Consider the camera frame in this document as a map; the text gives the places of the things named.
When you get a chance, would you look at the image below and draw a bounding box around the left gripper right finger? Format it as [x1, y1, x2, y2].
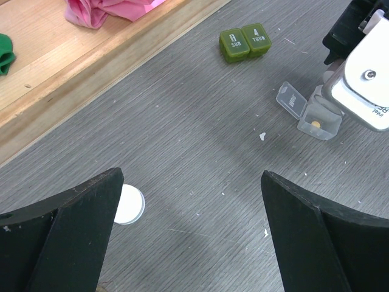
[261, 171, 388, 291]

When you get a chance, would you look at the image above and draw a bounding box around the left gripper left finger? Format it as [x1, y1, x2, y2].
[1, 168, 123, 291]

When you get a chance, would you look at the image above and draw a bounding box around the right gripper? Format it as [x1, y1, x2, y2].
[322, 0, 383, 65]

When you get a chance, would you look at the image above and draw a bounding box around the white bottle cap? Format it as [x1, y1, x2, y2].
[114, 184, 145, 225]

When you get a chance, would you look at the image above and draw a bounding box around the clear pill box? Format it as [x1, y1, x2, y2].
[276, 82, 343, 141]

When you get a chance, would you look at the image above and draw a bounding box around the green pill box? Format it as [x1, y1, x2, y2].
[219, 23, 272, 63]

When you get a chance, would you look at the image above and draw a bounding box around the yellow pill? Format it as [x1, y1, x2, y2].
[311, 121, 321, 128]

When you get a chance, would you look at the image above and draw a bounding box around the wooden clothes rack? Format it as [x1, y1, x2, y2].
[1, 1, 225, 162]

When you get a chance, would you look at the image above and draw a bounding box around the green t-shirt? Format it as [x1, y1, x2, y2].
[0, 34, 15, 75]

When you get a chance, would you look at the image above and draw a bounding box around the pink t-shirt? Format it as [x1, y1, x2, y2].
[64, 0, 165, 29]

